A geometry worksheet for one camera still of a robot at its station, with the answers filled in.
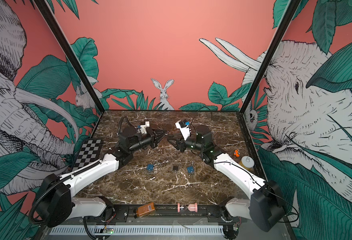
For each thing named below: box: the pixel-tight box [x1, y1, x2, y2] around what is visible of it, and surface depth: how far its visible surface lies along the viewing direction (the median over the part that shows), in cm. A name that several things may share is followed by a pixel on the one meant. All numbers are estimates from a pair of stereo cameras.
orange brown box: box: [137, 202, 156, 218], surface depth 73 cm
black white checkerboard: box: [72, 138, 103, 172], surface depth 95 cm
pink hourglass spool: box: [177, 202, 198, 213], surface depth 76 cm
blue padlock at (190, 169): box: [187, 166, 195, 174], surface depth 91 cm
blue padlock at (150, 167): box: [147, 164, 154, 172], surface depth 92 cm
